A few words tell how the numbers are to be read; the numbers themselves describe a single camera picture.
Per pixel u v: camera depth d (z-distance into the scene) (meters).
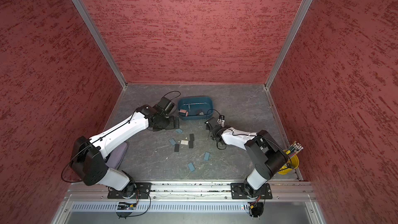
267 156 0.46
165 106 0.66
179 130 0.94
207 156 0.85
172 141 0.90
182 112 1.03
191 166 0.81
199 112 1.02
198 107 1.05
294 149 0.73
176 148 0.89
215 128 0.73
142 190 0.75
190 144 0.90
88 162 0.42
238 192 0.74
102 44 0.95
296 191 0.76
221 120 0.84
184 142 0.90
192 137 0.93
